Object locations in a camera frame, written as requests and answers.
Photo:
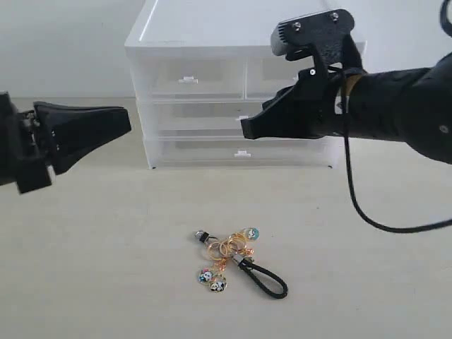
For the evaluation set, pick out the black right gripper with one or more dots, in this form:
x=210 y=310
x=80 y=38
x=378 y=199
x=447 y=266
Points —
x=310 y=109

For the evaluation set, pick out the wide bottom drawer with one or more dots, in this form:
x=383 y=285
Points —
x=181 y=151

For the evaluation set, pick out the keychain with black strap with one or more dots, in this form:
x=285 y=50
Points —
x=235 y=248

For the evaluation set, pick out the translucent plastic drawer cabinet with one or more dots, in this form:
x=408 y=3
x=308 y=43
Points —
x=210 y=30

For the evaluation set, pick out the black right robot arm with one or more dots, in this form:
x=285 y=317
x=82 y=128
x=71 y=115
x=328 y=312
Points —
x=411 y=106

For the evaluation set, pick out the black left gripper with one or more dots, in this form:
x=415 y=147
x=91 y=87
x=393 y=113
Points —
x=74 y=132

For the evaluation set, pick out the wide middle drawer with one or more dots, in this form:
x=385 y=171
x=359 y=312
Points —
x=195 y=116

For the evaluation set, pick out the wide drawer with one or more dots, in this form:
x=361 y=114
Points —
x=195 y=116
x=181 y=151

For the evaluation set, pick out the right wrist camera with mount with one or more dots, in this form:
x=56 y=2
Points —
x=325 y=37

